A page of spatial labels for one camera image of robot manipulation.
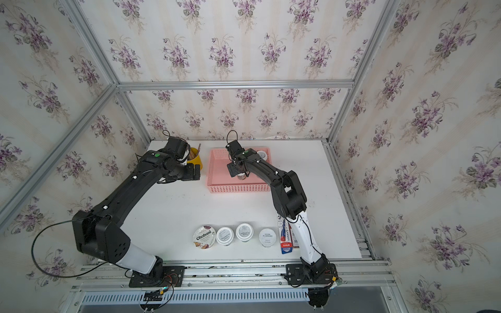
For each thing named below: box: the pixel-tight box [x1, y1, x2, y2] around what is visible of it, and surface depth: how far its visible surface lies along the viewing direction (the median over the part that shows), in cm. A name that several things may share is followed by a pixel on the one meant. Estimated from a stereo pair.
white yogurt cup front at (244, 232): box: [235, 223, 254, 243], surface depth 80 cm
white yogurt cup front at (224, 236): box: [215, 226, 235, 246], surface depth 78 cm
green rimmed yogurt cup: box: [258, 228, 277, 248], surface depth 78 cm
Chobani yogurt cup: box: [193, 224, 216, 250], surface depth 80 cm
